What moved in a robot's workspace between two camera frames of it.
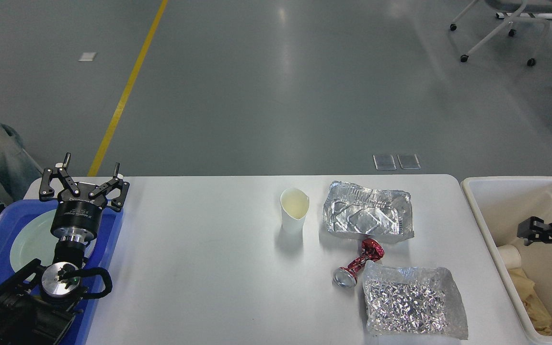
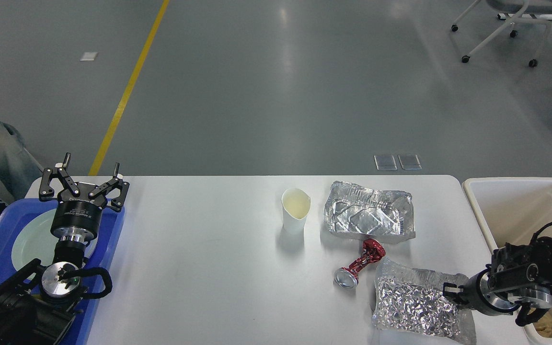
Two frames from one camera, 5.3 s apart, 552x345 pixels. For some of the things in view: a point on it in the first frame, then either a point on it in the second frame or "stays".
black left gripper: [78, 218] stays
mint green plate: [35, 241] stays
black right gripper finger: [533, 229] to [456, 293]
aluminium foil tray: [386, 215] stays
